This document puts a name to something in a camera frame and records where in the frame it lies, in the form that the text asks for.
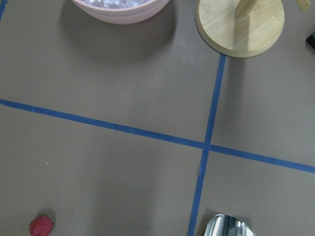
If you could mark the pink bowl of ice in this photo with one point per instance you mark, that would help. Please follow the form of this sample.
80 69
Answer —
123 16

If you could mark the steel ice scoop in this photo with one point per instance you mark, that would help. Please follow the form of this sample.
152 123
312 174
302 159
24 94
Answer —
227 225

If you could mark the red strawberry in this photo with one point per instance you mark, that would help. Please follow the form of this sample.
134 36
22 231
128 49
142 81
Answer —
41 226

